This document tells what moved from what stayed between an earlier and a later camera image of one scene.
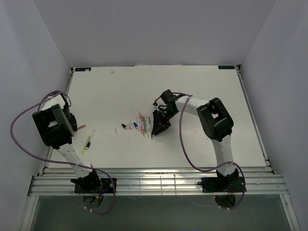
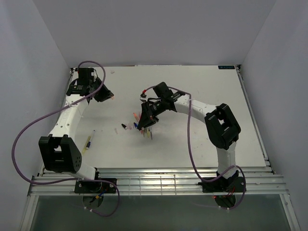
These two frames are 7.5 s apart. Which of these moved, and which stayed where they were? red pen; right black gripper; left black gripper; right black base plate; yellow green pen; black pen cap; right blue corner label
Moved: red pen; right black gripper; left black gripper
Stayed: black pen cap; right black base plate; yellow green pen; right blue corner label
